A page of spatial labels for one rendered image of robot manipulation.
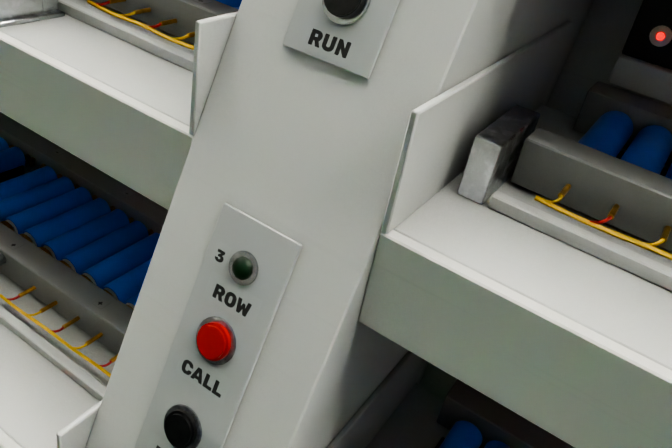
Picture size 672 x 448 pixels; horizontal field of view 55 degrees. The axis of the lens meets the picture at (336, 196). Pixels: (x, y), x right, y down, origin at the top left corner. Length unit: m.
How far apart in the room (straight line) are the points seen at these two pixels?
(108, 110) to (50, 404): 0.17
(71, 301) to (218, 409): 0.17
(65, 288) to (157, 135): 0.17
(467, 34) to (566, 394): 0.13
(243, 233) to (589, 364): 0.14
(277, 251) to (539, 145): 0.12
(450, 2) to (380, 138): 0.05
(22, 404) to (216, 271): 0.17
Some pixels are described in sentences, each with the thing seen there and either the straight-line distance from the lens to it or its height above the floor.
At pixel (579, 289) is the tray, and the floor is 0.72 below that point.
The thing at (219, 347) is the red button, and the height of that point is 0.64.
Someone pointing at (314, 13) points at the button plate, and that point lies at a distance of 0.26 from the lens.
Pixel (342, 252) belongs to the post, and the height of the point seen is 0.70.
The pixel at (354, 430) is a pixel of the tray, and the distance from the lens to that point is 0.35.
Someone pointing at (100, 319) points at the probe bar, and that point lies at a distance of 0.42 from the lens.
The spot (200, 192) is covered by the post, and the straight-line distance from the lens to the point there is 0.28.
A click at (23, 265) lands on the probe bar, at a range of 0.46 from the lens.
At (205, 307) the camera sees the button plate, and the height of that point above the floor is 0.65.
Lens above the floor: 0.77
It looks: 11 degrees down
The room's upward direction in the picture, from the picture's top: 22 degrees clockwise
